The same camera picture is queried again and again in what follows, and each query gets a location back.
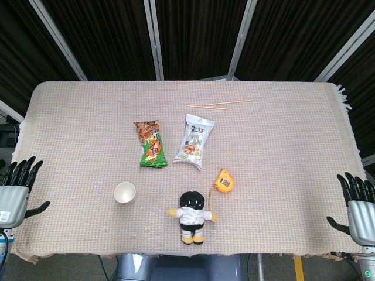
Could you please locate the black grey left robot hand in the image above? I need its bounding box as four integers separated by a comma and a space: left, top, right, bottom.
0, 156, 51, 229

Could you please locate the green snack bag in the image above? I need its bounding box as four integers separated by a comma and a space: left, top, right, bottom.
134, 119, 169, 169

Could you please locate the white paper cup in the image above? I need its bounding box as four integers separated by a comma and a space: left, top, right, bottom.
114, 181, 137, 205

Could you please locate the wooden chopstick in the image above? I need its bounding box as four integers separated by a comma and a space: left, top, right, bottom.
186, 104, 231, 111
207, 100, 251, 106

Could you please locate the yellow tape measure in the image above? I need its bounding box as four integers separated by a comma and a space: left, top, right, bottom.
208, 168, 236, 212

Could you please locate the beige woven tablecloth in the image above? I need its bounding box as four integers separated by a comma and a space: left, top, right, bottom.
11, 80, 367, 263

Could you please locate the white snack bag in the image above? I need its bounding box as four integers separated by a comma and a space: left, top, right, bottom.
172, 113, 216, 172

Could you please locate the aluminium partition post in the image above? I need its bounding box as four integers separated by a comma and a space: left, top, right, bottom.
312, 11, 375, 83
143, 0, 165, 81
28, 0, 89, 82
226, 0, 259, 80

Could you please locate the black grey right robot hand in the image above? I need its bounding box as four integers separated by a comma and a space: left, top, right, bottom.
326, 172, 375, 247

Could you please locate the black-headed plush doll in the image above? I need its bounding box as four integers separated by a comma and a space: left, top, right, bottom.
166, 190, 219, 246

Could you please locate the metal table leg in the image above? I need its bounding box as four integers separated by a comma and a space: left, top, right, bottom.
257, 253, 265, 281

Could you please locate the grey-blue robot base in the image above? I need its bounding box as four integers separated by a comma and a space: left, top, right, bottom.
116, 253, 244, 281

